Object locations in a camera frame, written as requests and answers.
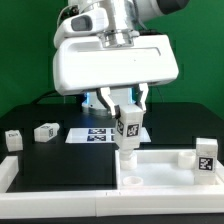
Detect marker sheet with tags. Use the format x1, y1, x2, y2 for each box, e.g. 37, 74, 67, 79
65, 127, 151, 145

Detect white fence wall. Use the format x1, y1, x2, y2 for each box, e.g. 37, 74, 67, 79
0, 156, 19, 193
0, 186, 224, 219

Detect black cables on table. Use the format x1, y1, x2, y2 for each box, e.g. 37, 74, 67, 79
30, 89, 68, 106

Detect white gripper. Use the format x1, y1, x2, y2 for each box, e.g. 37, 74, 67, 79
53, 35, 179, 119

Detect white fence front wall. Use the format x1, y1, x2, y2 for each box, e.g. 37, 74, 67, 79
0, 186, 224, 219

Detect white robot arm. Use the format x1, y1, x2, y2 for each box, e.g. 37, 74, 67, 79
53, 0, 190, 117

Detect white fence left wall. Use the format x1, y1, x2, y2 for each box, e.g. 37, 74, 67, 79
0, 156, 19, 193

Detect white square table top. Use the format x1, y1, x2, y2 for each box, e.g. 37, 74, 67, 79
115, 149, 224, 190

